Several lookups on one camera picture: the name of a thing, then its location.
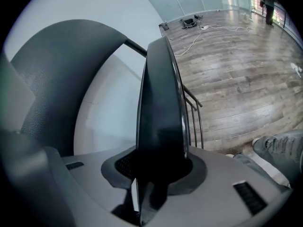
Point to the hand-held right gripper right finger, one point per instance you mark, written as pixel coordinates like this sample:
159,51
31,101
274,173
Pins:
220,174

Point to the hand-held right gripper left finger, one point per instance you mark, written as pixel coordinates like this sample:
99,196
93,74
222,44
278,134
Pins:
35,174

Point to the white shoe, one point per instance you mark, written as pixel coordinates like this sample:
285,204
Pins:
230,154
256,141

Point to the person's leg in grey jeans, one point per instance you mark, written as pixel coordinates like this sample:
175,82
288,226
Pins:
281,148
251,164

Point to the white scrap on floor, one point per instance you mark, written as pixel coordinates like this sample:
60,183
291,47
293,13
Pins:
296,69

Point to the white power strip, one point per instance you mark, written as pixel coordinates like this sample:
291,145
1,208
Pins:
204,28

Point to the small black floor box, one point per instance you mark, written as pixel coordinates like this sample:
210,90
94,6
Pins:
164,26

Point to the small black device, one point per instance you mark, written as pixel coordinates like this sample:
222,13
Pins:
198,16

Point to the metal railing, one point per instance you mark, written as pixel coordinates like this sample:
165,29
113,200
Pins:
287,20

